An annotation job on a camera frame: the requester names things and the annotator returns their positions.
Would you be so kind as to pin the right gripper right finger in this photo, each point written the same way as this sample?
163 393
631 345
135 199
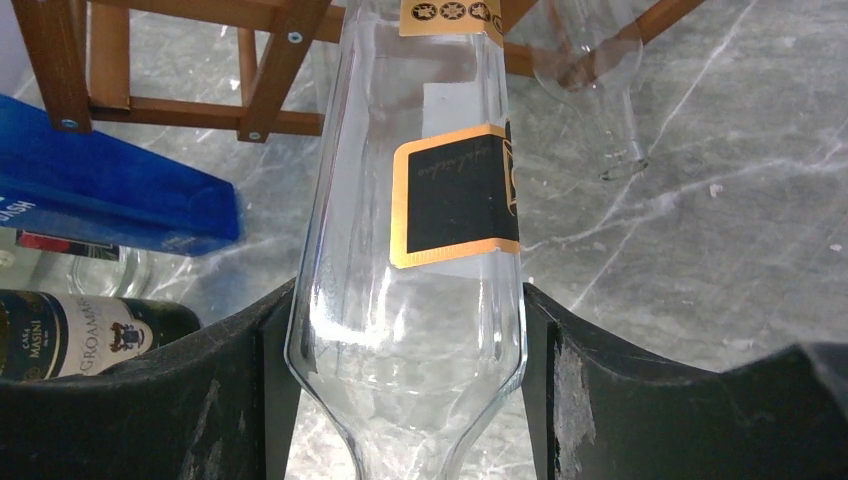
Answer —
600 407

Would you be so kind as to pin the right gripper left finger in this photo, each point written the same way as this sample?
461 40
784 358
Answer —
219 403

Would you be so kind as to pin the clear square liquor bottle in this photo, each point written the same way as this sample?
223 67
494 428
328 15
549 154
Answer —
407 321

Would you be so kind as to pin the tall clear glass bottle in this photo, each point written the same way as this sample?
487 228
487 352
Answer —
586 54

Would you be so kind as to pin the dark green wine bottle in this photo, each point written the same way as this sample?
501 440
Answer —
45 336

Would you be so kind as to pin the blue square glass bottle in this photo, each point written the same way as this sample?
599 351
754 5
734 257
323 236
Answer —
97 188

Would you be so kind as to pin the brown wooden wine rack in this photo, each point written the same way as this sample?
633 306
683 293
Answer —
214 65

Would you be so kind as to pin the clear glass ashtray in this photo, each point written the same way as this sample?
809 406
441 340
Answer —
121 272

